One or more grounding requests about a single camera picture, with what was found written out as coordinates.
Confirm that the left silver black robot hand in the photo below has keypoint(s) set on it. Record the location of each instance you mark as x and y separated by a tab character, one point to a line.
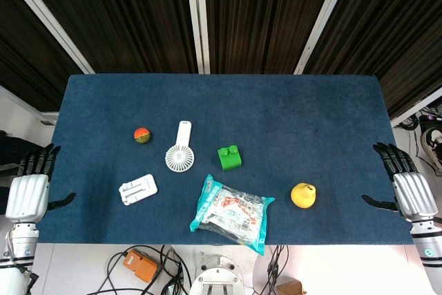
27	193

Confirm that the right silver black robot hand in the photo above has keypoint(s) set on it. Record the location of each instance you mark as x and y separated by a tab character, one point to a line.
412	191

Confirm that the small orange green ball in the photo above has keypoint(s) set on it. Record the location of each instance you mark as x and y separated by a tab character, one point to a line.
142	135

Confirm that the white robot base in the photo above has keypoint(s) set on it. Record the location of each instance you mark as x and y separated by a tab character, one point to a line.
215	279

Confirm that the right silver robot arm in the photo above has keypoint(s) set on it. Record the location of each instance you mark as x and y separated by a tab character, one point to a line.
428	250

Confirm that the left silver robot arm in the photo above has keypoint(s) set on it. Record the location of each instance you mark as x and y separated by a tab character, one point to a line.
19	250

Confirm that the white black sneaker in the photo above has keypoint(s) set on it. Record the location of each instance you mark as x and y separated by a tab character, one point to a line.
432	141

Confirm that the yellow pear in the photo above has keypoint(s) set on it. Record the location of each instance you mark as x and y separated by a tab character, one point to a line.
304	196

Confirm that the white folding phone stand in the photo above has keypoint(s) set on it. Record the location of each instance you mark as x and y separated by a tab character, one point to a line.
137	189

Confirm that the orange plastic box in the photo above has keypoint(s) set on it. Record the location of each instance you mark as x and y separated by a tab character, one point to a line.
141	266

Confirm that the white handheld fan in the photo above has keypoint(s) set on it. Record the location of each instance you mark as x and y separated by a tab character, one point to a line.
179	158

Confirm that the brown cardboard box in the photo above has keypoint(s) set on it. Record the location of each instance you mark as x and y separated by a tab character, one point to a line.
290	288

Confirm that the blue table cloth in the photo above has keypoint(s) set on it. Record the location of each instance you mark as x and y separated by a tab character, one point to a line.
276	115

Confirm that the teal clear snack bag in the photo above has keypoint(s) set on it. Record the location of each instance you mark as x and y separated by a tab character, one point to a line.
231	213

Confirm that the green toy building block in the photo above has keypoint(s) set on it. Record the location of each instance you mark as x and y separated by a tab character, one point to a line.
229	159

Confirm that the black pleated curtain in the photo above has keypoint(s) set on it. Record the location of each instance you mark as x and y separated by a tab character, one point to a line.
138	15

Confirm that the white frame post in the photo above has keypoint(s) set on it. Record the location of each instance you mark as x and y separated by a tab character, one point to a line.
324	15
197	18
45	15

